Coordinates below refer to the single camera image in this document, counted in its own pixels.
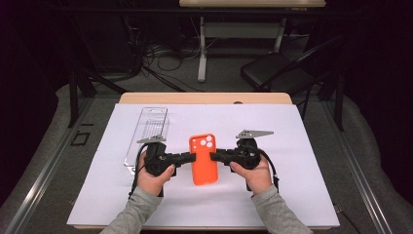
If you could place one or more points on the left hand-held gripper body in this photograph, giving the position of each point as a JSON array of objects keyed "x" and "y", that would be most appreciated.
[{"x": 157, "y": 159}]

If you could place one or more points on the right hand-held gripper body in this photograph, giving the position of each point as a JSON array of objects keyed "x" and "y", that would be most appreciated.
[{"x": 246, "y": 152}]

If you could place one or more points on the orange phone case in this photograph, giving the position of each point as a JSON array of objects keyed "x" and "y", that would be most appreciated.
[{"x": 204, "y": 162}]

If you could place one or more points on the clear plastic tray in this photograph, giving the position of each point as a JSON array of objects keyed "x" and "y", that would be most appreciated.
[{"x": 147, "y": 136}]

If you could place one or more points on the person's left hand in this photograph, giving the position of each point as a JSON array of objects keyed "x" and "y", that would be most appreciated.
[{"x": 152, "y": 180}]

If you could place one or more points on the person's right hand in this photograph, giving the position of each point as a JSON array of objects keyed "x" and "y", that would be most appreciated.
[{"x": 256, "y": 177}]

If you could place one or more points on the white paper sheet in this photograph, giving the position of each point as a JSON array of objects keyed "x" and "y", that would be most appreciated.
[{"x": 211, "y": 201}]

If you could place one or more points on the black folding chair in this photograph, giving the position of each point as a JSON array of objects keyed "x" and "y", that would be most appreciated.
[{"x": 276, "y": 71}]

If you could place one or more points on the black metal stand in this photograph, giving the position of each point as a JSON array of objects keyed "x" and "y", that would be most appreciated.
[
  {"x": 74, "y": 97},
  {"x": 339, "y": 100}
]

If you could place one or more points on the white-legged desk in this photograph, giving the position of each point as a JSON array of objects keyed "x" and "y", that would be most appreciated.
[{"x": 240, "y": 29}]

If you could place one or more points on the metal floor rail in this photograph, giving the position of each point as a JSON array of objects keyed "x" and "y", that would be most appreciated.
[
  {"x": 45, "y": 172},
  {"x": 360, "y": 175}
]

